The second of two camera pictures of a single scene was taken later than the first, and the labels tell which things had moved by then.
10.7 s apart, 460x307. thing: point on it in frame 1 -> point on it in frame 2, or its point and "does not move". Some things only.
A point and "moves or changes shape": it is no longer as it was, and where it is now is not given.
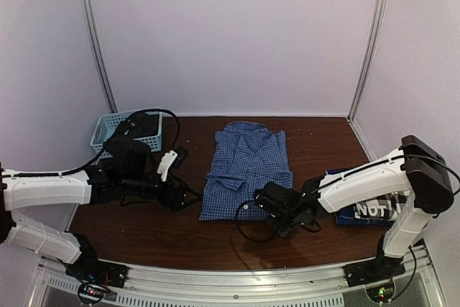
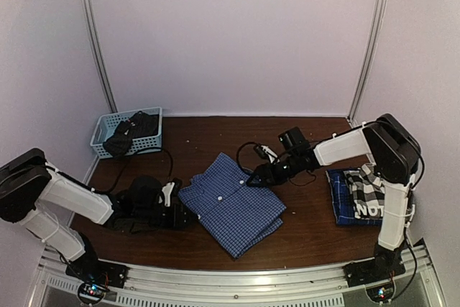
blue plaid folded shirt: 348,216 does not move
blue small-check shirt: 246,156 moves or changes shape
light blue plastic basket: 106,123 does not move
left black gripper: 175,203 -> 177,220
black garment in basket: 139,125 does not move
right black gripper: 282,231 -> 263,170
